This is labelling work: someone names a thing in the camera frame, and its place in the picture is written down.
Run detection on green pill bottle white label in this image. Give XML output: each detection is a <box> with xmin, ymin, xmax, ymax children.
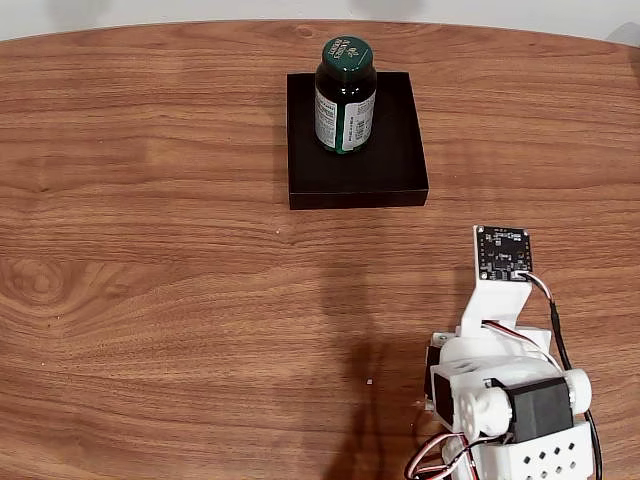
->
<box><xmin>314</xmin><ymin>35</ymin><xmax>378</xmax><ymax>156</ymax></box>

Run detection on shallow black box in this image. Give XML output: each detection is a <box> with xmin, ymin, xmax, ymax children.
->
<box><xmin>285</xmin><ymin>71</ymin><xmax>432</xmax><ymax>211</ymax></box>

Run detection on thin wrist servo wire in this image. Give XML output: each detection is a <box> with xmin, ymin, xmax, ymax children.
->
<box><xmin>482</xmin><ymin>322</ymin><xmax>564</xmax><ymax>371</ymax></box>

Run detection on black camera cable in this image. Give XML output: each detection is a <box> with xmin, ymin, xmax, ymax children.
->
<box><xmin>522</xmin><ymin>272</ymin><xmax>604</xmax><ymax>480</ymax></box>

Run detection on black camera board white mount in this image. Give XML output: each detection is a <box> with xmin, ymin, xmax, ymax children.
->
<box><xmin>459</xmin><ymin>224</ymin><xmax>534</xmax><ymax>334</ymax></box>

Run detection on red white black servo wires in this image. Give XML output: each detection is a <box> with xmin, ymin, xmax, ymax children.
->
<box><xmin>403</xmin><ymin>432</ymin><xmax>476</xmax><ymax>479</ymax></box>

